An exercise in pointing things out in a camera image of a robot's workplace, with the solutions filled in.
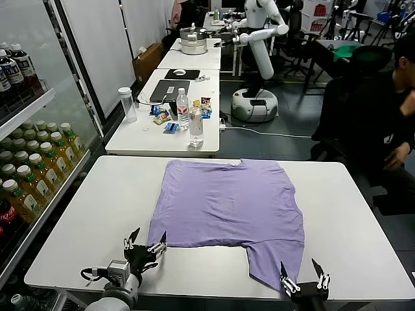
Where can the clear tumbler white lid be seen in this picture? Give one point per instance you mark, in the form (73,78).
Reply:
(128,107)

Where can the white red-print display rack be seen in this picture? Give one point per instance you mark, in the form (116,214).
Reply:
(321,13)

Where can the yellow snack packet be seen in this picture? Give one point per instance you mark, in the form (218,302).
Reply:
(196,103)

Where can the green drink bottle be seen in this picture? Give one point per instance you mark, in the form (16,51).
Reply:
(217,14)

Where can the blue snack packet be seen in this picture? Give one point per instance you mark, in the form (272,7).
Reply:
(207,112)
(155,110)
(172,127)

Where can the white humanoid robot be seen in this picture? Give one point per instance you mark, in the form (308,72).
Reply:
(262,55)

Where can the dark bottle green white cap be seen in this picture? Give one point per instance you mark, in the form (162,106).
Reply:
(19,299)

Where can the dark grey laptop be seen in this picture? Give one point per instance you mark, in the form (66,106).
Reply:
(168,92)

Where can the black camera tripod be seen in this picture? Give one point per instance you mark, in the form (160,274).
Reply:
(384,29)
(332,19)

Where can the person in black clothes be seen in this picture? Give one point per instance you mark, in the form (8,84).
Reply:
(363,113)

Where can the blue plastic crate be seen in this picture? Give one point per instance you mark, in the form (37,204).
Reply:
(386,17)

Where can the silver cooking pot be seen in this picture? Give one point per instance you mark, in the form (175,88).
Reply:
(194,42)

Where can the glass door drinks fridge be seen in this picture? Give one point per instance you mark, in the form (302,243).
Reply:
(26,113)

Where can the white power strip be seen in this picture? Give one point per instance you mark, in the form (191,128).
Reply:
(222,125)

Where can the green cloth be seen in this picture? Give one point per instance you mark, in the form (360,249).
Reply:
(345,52)

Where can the black table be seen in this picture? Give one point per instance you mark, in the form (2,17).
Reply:
(324,45)

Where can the black phone stand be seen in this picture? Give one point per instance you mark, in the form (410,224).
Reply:
(173,108)

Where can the clear bottle beige lid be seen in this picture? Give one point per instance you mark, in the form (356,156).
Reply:
(196,129)

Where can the left wrist grey camera box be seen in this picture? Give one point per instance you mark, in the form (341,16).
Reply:
(117,269)

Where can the pink garment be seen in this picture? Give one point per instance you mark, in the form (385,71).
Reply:
(176,14)

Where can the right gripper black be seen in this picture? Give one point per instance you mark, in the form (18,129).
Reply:
(309,296)

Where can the black mouse pad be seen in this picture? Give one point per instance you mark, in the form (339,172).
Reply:
(191,75)

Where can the yellow juice bottle white cap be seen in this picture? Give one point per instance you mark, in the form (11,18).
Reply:
(69,142)
(21,156)
(8,169)
(52,127)
(40,124)
(19,204)
(43,136)
(50,163)
(33,146)
(30,188)
(27,125)
(60,152)
(40,176)

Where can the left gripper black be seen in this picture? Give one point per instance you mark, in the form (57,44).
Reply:
(141,257)

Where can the brown cardboard box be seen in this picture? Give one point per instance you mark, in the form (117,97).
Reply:
(147,61)

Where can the dark tea bottle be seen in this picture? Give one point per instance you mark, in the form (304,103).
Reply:
(11,74)
(24,68)

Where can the red label water bottle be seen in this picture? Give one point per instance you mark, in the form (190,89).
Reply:
(183,111)

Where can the red label cola bottle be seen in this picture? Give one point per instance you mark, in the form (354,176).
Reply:
(8,215)

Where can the white computer mouse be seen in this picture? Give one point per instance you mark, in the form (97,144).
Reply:
(179,72)

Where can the dark colourful snack packet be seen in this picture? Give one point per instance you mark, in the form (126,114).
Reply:
(206,101)

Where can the purple t-shirt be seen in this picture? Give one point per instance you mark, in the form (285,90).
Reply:
(227,207)

